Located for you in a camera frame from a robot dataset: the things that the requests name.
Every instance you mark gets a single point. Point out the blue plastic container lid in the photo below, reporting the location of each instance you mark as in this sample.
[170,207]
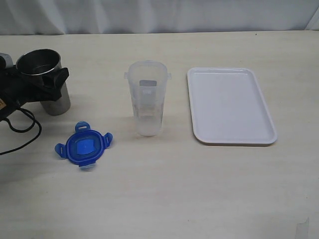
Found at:
[85,146]

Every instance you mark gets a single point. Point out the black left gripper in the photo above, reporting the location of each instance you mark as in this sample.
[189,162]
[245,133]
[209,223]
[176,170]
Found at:
[17,88]

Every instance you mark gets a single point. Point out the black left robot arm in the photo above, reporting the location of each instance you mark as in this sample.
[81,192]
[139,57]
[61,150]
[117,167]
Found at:
[6,110]

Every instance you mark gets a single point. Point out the white rectangular plastic tray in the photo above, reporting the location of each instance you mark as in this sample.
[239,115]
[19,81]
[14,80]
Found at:
[228,108]

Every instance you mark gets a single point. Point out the stainless steel tumbler cup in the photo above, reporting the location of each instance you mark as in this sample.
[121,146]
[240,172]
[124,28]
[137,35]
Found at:
[42,61]

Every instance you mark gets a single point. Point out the clear plastic tall container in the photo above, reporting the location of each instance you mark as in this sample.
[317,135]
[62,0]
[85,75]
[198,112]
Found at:
[147,82]

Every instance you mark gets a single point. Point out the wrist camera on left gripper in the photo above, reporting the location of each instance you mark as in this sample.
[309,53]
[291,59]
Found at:
[5,61]

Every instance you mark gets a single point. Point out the white backdrop curtain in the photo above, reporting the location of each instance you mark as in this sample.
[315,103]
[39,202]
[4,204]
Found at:
[55,17]

